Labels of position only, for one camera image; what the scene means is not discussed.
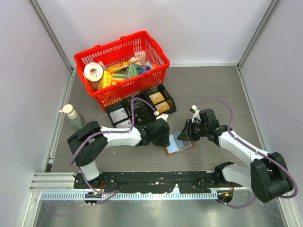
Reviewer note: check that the white card slot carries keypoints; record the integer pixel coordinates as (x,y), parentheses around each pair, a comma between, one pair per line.
(124,124)
(118,115)

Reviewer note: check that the pink box in basket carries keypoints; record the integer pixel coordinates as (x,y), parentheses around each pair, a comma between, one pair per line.
(141,55)

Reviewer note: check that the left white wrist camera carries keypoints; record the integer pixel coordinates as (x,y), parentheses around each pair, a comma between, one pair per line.
(163,116)

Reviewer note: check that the white slotted cable duct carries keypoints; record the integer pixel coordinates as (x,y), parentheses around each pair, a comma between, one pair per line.
(84,195)

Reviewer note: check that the gold card upper slot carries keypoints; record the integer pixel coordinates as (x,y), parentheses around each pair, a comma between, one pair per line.
(156,98)

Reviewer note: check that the red plastic shopping basket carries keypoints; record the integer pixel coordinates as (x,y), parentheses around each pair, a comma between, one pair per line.
(119,51)

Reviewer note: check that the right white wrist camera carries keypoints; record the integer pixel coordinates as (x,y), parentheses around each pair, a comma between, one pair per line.
(196,116)

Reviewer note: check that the gold card slot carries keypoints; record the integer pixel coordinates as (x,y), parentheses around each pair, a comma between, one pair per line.
(162,107)
(156,98)

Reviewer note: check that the black card organizer tray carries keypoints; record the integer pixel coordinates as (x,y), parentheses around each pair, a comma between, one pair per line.
(142,106)

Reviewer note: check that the white card lower slot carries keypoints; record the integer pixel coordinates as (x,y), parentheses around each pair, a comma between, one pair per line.
(124,124)

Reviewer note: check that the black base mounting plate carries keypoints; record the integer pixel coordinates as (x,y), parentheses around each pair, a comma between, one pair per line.
(160,182)

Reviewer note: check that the brown leather card holder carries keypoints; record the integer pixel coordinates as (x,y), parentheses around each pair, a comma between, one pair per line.
(176,145)

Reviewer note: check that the green package in basket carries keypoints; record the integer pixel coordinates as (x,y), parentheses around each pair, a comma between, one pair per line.
(133,71)

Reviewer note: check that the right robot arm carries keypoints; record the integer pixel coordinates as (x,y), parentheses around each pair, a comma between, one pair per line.
(267,174)

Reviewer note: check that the green soap pump bottle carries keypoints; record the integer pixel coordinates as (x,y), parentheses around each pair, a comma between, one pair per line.
(75,118)

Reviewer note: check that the gold card lower slot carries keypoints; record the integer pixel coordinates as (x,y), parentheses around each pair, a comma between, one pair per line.
(162,107)

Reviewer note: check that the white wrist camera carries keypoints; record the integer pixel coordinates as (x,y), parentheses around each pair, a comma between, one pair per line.
(163,116)
(196,116)

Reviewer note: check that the yellow snack package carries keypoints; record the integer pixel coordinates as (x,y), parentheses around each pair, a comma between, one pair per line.
(115,74)

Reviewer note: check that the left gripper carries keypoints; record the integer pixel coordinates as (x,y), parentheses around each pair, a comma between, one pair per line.
(165,141)

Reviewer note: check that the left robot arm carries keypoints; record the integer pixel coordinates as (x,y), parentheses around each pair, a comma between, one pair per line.
(88,142)

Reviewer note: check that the white card upper slot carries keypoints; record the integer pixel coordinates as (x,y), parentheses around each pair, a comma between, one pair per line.
(118,115)

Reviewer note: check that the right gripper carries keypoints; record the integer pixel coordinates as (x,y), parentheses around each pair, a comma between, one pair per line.
(187,134)

